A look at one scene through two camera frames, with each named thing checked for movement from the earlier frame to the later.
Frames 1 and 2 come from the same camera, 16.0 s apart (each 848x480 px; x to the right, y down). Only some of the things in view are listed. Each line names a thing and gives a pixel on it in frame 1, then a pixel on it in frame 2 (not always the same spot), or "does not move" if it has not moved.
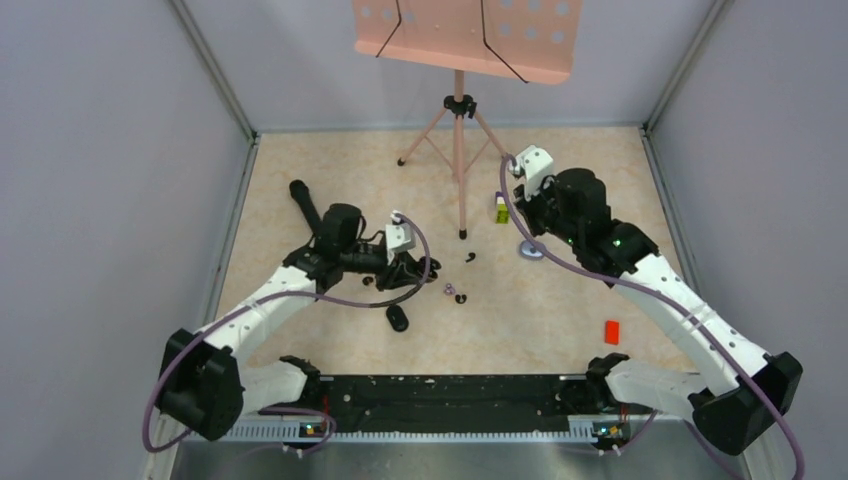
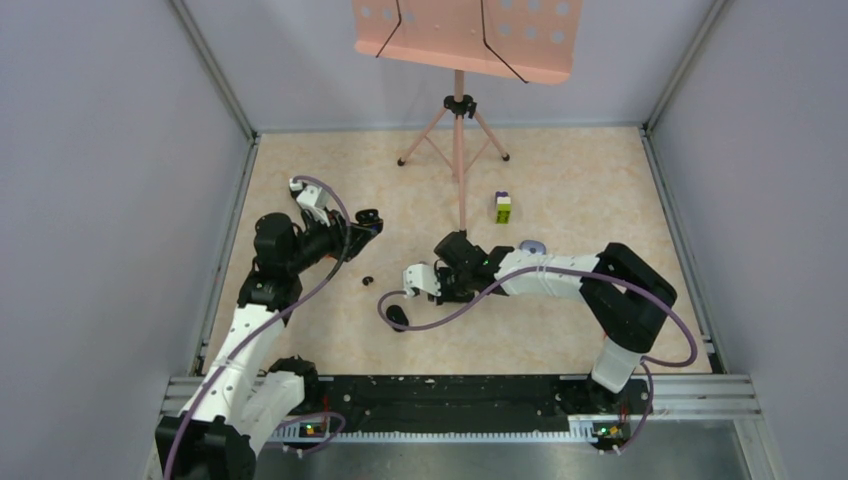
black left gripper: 403,271 -> 335,229
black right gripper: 527,206 -> 445,296
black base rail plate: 456,404 does not move
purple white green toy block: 502,214 does not move
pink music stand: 532,41 does not move
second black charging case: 397,318 does not move
